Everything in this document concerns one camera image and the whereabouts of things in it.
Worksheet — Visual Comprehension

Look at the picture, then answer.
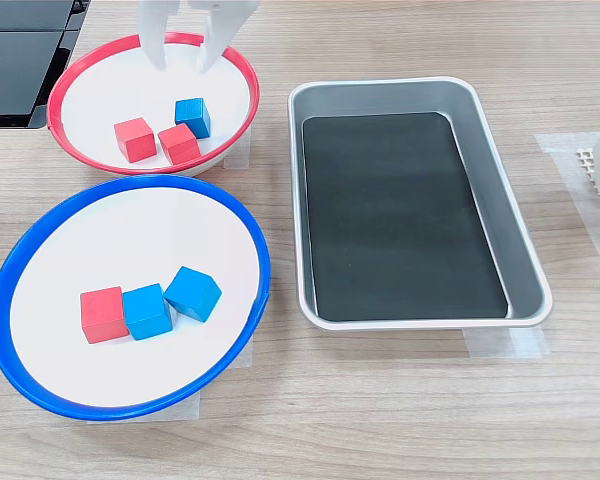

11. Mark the black glossy electronic device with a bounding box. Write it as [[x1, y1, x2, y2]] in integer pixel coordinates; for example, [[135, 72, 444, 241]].
[[0, 0, 92, 130]]

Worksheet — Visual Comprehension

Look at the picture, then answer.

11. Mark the red-rimmed white plate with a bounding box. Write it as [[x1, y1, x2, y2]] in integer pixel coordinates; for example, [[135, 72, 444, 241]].
[[47, 31, 261, 177]]

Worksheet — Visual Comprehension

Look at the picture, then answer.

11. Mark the black mat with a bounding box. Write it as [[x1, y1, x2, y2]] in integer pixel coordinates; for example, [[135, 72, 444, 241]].
[[302, 112, 510, 322]]

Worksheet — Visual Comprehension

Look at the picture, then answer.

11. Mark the steel tray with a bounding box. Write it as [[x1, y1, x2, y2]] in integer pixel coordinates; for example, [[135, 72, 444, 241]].
[[287, 75, 555, 332]]

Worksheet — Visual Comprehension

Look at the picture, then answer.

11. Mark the blue-rimmed white plate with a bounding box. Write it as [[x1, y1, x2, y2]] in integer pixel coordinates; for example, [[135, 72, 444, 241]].
[[0, 173, 272, 422]]

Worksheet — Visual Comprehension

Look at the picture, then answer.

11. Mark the small blue cube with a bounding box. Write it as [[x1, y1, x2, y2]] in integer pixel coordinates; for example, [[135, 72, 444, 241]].
[[173, 97, 212, 140], [122, 283, 174, 342], [163, 265, 223, 324]]

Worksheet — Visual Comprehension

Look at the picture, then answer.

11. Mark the clear tape strip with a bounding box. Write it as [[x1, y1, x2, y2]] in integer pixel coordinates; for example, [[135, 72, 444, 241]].
[[86, 388, 201, 425], [223, 133, 252, 170], [463, 327, 551, 360], [228, 342, 255, 370]]

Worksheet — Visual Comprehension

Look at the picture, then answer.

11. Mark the small red cube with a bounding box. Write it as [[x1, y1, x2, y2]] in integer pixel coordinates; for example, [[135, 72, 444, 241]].
[[157, 123, 202, 167], [113, 117, 157, 164], [79, 286, 131, 345]]

